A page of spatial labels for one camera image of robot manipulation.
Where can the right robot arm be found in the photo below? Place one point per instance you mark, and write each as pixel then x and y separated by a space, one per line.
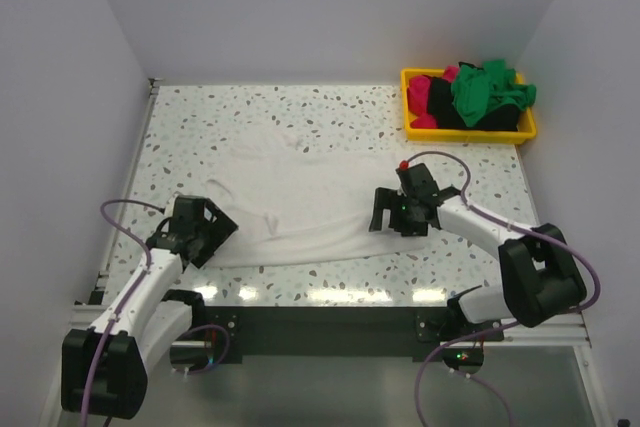
pixel 539 275

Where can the yellow plastic bin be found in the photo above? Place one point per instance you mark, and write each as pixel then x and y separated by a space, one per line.
pixel 527 128

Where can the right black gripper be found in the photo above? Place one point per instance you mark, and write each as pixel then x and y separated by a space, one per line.
pixel 395 217

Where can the green t shirt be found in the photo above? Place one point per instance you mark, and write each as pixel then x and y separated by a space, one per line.
pixel 498 81

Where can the pink t shirt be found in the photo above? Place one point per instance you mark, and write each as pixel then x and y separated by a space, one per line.
pixel 419 97

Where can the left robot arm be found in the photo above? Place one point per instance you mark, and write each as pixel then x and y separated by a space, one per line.
pixel 106 366

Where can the black t shirt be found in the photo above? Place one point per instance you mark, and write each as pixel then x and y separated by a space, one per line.
pixel 464 113

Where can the white t shirt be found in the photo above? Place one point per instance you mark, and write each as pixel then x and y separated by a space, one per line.
pixel 293 206

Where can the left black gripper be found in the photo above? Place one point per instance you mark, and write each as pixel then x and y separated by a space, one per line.
pixel 213 236

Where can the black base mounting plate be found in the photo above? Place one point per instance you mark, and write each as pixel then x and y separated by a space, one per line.
pixel 410 332

